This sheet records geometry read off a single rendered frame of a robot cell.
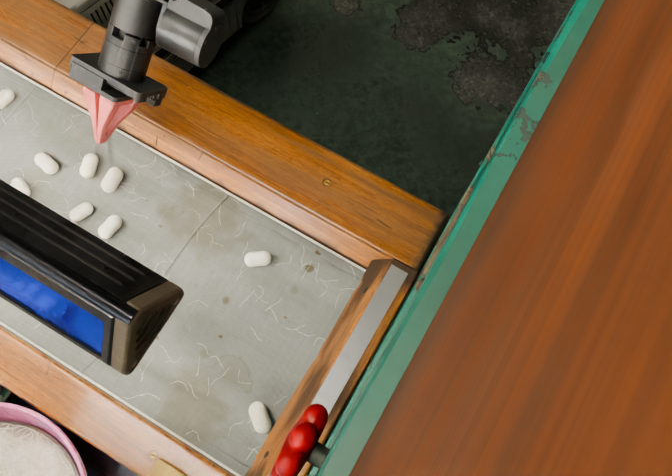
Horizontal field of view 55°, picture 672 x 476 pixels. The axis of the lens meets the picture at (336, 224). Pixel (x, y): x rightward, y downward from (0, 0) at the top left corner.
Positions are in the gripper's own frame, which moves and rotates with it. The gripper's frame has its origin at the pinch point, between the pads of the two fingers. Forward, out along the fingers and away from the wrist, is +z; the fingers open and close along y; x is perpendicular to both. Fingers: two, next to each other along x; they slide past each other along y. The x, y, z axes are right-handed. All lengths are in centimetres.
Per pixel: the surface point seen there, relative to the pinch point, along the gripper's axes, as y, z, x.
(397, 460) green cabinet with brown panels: 45, -26, -56
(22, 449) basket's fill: 12.6, 33.3, -17.7
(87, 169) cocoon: -1.7, 6.2, 1.6
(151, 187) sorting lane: 6.4, 5.4, 4.8
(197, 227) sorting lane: 15.1, 6.6, 3.7
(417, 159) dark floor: 30, 9, 98
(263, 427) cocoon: 36.7, 18.1, -9.1
